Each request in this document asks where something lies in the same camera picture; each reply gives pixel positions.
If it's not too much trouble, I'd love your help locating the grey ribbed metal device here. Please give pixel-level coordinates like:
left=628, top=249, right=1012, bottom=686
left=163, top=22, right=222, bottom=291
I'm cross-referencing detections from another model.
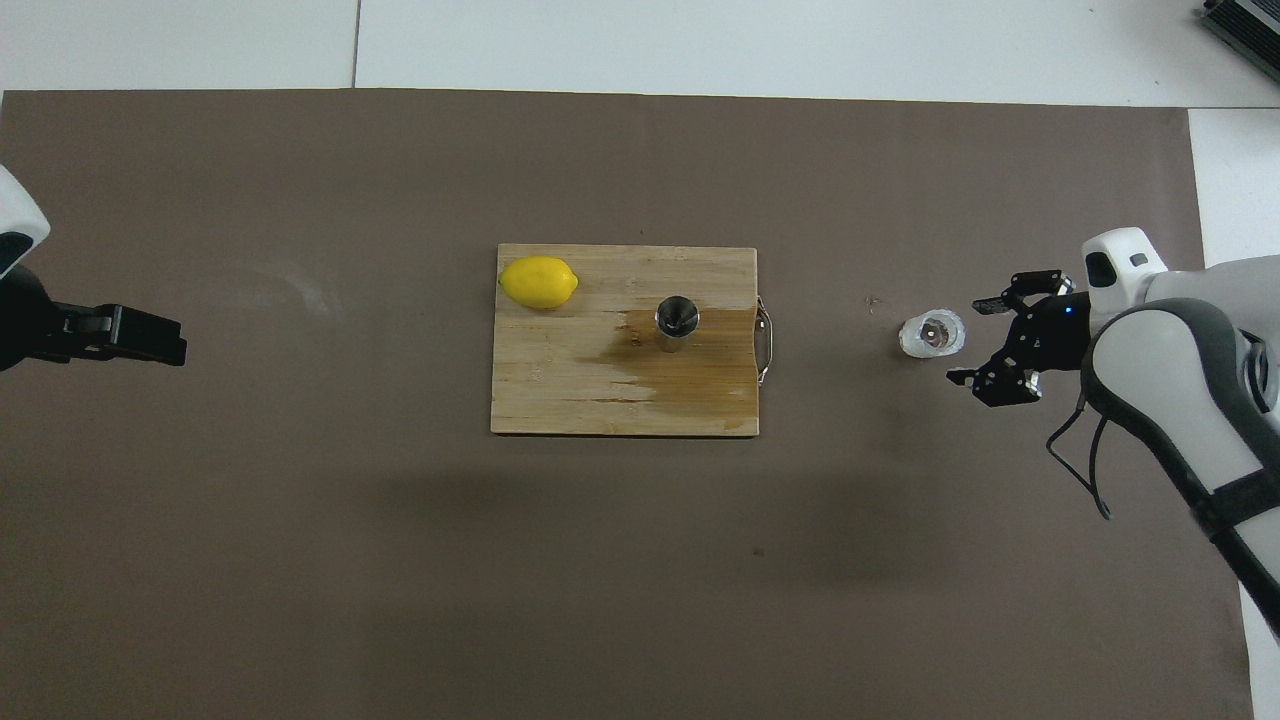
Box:
left=1200, top=0, right=1280, bottom=57

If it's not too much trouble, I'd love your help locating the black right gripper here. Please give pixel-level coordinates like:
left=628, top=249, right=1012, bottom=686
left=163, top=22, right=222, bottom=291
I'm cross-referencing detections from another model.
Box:
left=945, top=270, right=1096, bottom=408

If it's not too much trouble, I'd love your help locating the yellow lemon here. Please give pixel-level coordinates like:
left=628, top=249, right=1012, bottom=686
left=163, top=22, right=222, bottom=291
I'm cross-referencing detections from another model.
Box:
left=498, top=256, right=580, bottom=310

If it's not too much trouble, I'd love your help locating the wooden cutting board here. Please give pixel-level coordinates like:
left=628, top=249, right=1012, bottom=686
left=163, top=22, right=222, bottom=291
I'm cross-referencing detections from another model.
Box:
left=490, top=244, right=776, bottom=438

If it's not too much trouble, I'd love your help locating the steel double jigger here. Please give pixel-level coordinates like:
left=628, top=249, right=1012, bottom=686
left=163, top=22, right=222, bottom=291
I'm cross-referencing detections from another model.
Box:
left=655, top=295, right=701, bottom=353

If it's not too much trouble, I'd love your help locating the brown paper table mat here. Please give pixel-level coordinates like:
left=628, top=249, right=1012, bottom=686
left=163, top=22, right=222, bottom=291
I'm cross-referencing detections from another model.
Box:
left=0, top=88, right=1256, bottom=720

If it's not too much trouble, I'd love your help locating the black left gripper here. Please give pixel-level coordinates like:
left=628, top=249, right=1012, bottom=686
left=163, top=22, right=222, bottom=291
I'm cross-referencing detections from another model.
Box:
left=0, top=265, right=188, bottom=371

